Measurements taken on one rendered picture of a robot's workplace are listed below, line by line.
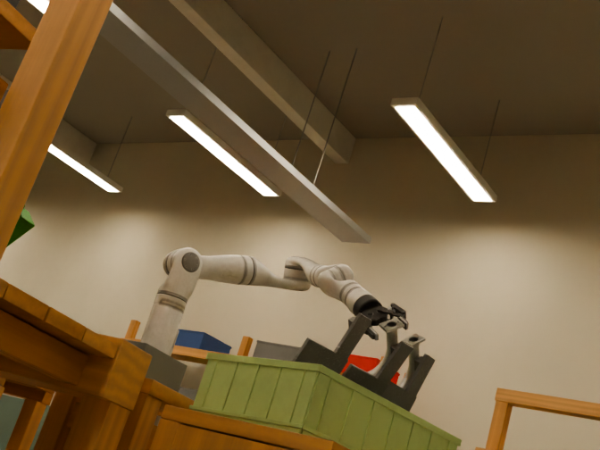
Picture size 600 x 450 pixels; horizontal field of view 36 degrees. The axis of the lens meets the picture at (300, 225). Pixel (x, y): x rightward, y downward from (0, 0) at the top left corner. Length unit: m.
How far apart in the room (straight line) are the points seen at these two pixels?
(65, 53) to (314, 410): 0.97
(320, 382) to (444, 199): 6.53
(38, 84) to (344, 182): 7.40
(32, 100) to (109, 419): 0.81
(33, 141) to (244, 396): 0.81
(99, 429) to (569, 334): 5.71
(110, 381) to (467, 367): 5.77
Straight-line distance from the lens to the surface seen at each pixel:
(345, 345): 2.33
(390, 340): 2.44
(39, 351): 2.22
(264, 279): 2.86
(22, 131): 1.98
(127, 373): 2.34
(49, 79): 2.03
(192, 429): 2.28
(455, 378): 7.84
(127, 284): 10.52
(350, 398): 2.24
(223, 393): 2.36
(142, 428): 2.47
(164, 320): 2.66
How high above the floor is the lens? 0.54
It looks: 19 degrees up
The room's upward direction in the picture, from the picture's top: 18 degrees clockwise
